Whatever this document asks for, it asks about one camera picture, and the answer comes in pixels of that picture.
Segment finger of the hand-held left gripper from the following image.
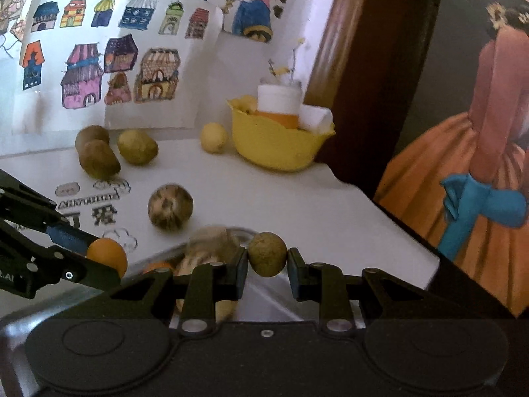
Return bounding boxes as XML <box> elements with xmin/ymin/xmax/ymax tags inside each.
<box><xmin>0</xmin><ymin>169</ymin><xmax>100</xmax><ymax>257</ymax></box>
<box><xmin>25</xmin><ymin>245</ymin><xmax>122</xmax><ymax>294</ymax></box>

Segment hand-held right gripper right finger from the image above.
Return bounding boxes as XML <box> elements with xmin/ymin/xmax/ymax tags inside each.
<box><xmin>287</xmin><ymin>247</ymin><xmax>434</xmax><ymax>335</ymax></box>

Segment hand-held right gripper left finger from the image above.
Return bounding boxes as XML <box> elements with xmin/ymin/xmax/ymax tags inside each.
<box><xmin>109</xmin><ymin>248</ymin><xmax>249</xmax><ymax>336</ymax></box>

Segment small orange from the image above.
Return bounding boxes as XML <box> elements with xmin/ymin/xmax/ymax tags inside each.
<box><xmin>86</xmin><ymin>238</ymin><xmax>129</xmax><ymax>279</ymax></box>

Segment small brown round fruit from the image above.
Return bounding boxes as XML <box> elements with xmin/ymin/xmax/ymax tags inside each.
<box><xmin>247</xmin><ymin>232</ymin><xmax>289</xmax><ymax>278</ymax></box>

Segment metal tray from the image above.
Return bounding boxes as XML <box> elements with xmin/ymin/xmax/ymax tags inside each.
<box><xmin>0</xmin><ymin>227</ymin><xmax>323</xmax><ymax>397</ymax></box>

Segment purple striped pepino melon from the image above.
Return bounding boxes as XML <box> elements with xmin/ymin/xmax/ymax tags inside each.
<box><xmin>176</xmin><ymin>225</ymin><xmax>249</xmax><ymax>323</ymax></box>

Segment brown kiwi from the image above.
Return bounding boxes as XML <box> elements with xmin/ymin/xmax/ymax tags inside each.
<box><xmin>78</xmin><ymin>139</ymin><xmax>122</xmax><ymax>178</ymax></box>
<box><xmin>75</xmin><ymin>125</ymin><xmax>111</xmax><ymax>152</ymax></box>

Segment small dark striped melon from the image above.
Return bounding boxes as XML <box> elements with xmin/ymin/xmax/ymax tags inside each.
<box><xmin>148</xmin><ymin>184</ymin><xmax>194</xmax><ymax>232</ymax></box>

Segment yellow-green mango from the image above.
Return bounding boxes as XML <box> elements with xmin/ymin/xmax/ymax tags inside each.
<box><xmin>117</xmin><ymin>129</ymin><xmax>159</xmax><ymax>165</ymax></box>

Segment yellow plastic bowl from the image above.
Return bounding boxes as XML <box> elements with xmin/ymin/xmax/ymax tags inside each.
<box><xmin>226</xmin><ymin>95</ymin><xmax>336</xmax><ymax>172</ymax></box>

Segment yellow lemon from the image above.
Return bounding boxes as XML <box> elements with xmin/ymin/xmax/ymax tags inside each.
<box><xmin>200</xmin><ymin>122</ymin><xmax>229</xmax><ymax>154</ymax></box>

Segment folded white paper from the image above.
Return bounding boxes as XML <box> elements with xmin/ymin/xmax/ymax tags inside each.
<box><xmin>298</xmin><ymin>105</ymin><xmax>335</xmax><ymax>132</ymax></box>

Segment white and orange jar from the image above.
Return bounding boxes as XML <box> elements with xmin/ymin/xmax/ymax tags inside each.
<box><xmin>255</xmin><ymin>82</ymin><xmax>303</xmax><ymax>130</ymax></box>

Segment yellow flower sprig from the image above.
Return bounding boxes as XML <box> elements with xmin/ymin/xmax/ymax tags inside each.
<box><xmin>266</xmin><ymin>37</ymin><xmax>307</xmax><ymax>85</ymax></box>

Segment framed girl painting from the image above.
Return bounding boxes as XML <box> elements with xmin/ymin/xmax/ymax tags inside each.
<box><xmin>314</xmin><ymin>0</ymin><xmax>529</xmax><ymax>319</ymax></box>

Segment coloured houses wall drawing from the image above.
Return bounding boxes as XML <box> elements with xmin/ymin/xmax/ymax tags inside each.
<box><xmin>0</xmin><ymin>0</ymin><xmax>224</xmax><ymax>135</ymax></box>

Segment bear and girl wall drawing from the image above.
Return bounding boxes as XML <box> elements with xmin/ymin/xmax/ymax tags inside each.
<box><xmin>167</xmin><ymin>0</ymin><xmax>296</xmax><ymax>44</ymax></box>

